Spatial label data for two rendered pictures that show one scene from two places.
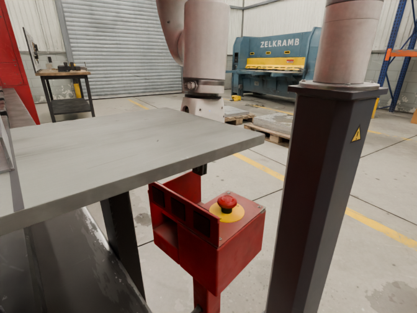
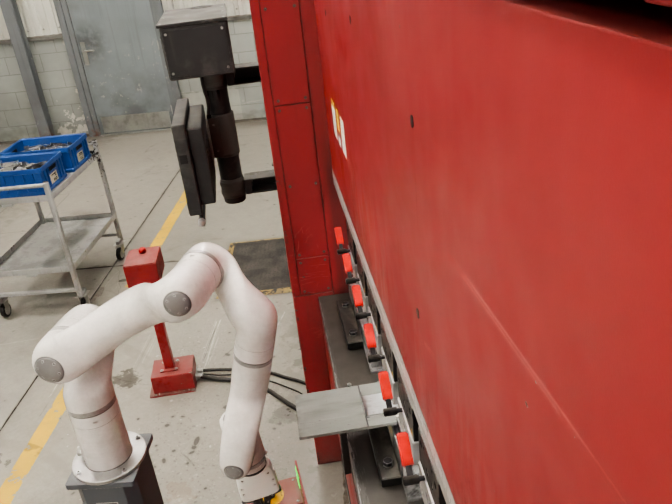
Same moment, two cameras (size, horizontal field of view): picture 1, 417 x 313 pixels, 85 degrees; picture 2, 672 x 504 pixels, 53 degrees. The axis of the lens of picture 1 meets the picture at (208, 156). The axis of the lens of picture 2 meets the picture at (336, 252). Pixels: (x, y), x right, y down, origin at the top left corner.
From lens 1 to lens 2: 2.04 m
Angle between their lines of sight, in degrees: 120
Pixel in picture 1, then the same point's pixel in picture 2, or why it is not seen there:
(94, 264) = (354, 439)
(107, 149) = (341, 399)
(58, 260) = (365, 444)
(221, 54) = not seen: hidden behind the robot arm
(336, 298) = not seen: outside the picture
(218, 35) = not seen: hidden behind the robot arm
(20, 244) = (373, 437)
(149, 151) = (331, 395)
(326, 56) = (124, 436)
